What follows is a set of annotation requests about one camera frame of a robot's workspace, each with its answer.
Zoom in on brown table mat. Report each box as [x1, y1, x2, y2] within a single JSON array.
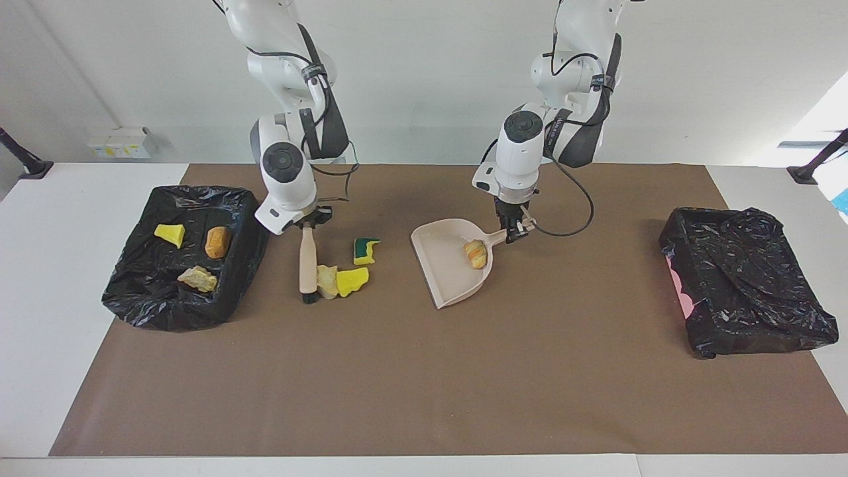
[[50, 164, 848, 456]]

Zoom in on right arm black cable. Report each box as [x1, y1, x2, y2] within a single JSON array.
[[248, 46, 360, 203]]

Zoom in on bin lined with black bag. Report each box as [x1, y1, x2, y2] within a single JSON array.
[[101, 185, 270, 332]]

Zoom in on pink bin with black bag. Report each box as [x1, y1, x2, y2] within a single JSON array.
[[659, 207, 839, 358]]

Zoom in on pale flaky pastry piece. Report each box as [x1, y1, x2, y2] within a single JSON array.
[[177, 266, 218, 293]]

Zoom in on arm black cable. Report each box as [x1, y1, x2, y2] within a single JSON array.
[[248, 46, 360, 203], [530, 33, 595, 237]]

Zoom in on beige plastic dustpan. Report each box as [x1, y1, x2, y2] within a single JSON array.
[[410, 219, 536, 310]]

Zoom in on yellow sponge piece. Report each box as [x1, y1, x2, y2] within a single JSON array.
[[336, 267, 370, 298]]

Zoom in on beige hand brush black bristles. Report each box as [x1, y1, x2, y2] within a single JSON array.
[[299, 225, 319, 304]]

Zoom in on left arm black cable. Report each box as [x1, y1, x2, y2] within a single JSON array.
[[530, 33, 595, 237]]

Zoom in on yellow sponge with green back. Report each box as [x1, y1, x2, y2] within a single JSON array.
[[352, 238, 381, 266]]

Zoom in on black camera stand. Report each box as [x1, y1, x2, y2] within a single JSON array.
[[0, 127, 54, 180], [787, 129, 848, 185]]

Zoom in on white wall socket box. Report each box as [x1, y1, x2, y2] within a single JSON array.
[[87, 127, 154, 160]]

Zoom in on brown bread roll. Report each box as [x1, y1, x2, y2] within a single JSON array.
[[205, 226, 232, 260]]

